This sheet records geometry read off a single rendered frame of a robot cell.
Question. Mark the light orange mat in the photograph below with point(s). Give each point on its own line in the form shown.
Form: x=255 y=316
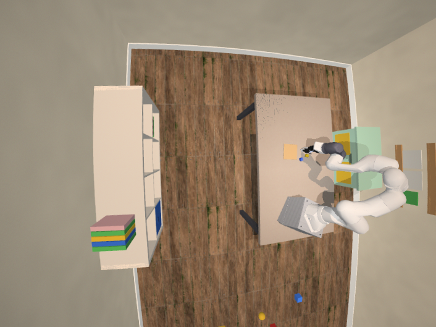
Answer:
x=290 y=151

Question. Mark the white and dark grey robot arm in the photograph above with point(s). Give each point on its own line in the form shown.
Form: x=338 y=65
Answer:
x=351 y=214

